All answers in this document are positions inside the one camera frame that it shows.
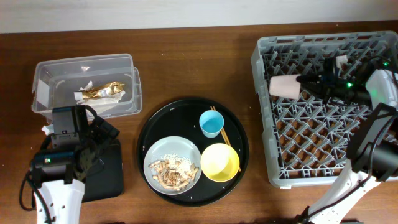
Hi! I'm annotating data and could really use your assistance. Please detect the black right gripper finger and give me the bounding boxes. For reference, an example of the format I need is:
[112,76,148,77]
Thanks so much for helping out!
[300,84,325,99]
[296,75,323,85]

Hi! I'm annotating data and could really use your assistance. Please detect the pink plastic cup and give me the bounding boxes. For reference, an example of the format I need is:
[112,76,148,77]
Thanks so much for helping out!
[269,75,300,100]

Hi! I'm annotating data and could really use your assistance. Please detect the white tissue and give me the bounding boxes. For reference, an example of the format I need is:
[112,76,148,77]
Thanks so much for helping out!
[76,91,126,113]

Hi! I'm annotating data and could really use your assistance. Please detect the gold coffee sachet wrapper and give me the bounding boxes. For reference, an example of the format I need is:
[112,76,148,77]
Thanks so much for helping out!
[74,81,125,101]

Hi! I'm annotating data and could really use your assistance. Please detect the light blue plastic cup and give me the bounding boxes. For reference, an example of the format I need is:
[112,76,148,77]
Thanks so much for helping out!
[199,110,224,138]

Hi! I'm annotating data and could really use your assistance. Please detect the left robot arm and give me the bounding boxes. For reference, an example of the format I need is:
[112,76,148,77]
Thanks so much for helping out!
[24,105,124,223]

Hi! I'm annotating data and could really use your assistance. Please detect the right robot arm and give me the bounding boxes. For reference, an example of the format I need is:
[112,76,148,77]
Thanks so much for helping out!
[295,56,397,223]

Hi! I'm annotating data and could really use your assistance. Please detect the grey dishwasher rack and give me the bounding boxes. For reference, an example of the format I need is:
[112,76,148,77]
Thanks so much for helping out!
[251,31,397,189]

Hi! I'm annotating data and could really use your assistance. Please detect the clear plastic waste container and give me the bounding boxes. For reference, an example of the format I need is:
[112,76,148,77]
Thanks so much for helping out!
[31,54,142,124]

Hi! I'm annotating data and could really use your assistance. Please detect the black rectangular bin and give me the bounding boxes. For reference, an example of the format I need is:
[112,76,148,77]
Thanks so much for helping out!
[83,139,124,203]

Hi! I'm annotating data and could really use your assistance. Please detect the grey plate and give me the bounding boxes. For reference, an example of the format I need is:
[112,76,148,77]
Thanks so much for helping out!
[143,136,201,195]

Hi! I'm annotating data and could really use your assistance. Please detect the wooden chopstick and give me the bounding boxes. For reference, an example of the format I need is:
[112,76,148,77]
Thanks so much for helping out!
[210,106,241,172]
[212,105,233,146]

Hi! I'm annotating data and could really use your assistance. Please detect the food scraps with rice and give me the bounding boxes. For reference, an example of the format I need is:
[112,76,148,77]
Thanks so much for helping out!
[149,154,200,192]

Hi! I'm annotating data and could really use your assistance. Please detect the round black serving tray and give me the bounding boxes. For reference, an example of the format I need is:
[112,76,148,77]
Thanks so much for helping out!
[137,98,249,207]

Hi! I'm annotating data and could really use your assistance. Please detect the yellow plastic bowl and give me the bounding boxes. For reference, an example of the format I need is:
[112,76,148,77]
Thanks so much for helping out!
[200,143,240,182]

